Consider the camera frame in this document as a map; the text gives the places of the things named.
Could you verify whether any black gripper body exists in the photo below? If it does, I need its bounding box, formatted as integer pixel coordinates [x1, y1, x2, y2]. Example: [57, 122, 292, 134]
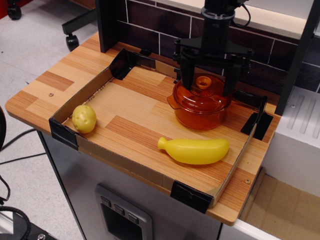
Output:
[173, 7, 254, 74]

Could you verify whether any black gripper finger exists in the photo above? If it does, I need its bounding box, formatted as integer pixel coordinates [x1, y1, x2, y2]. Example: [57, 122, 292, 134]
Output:
[223, 64, 242, 97]
[180, 56, 195, 89]

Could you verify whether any orange transparent pot lid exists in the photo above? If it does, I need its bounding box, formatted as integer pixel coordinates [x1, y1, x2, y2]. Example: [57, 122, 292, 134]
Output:
[167, 74, 232, 114]

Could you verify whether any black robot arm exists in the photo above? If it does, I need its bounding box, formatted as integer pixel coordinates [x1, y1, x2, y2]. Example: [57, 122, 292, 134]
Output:
[173, 0, 254, 96]

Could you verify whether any orange transparent pot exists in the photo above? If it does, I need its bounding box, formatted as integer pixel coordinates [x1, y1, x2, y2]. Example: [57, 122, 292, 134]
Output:
[174, 103, 231, 131]

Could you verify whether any light wooden shelf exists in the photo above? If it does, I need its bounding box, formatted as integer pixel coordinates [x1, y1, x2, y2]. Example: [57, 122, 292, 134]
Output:
[158, 0, 307, 40]

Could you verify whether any yellow toy banana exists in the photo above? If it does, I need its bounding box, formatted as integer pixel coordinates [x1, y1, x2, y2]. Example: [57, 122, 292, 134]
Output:
[157, 137, 230, 165]

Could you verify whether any white toy sink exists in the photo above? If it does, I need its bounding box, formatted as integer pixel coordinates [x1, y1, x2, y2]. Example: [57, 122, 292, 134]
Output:
[262, 87, 320, 196]

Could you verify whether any yellow toy potato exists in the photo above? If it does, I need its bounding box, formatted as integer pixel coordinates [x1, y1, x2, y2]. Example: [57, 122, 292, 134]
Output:
[72, 104, 97, 134]

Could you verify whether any black office chair base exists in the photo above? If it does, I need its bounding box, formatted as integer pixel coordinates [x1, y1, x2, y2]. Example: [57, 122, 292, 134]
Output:
[62, 9, 97, 52]

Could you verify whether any cardboard fence with black tape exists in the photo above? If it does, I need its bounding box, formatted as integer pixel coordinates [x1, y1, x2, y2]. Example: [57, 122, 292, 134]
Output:
[49, 49, 274, 219]

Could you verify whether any grey toy oven panel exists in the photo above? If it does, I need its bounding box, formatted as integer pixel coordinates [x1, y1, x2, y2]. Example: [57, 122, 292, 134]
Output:
[95, 184, 154, 240]

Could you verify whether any black vertical post right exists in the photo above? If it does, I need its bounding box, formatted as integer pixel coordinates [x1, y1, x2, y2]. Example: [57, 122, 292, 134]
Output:
[274, 0, 320, 116]

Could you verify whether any black vertical post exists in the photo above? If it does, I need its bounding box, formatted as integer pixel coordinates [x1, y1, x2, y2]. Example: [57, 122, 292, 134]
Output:
[95, 0, 126, 53]
[274, 0, 320, 116]

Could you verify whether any black vertical post left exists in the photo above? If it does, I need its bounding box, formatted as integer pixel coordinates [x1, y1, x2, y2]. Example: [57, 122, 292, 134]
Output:
[95, 0, 126, 53]

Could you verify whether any black cable on floor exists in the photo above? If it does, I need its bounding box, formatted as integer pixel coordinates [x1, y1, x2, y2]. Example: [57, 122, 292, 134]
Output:
[0, 127, 47, 166]

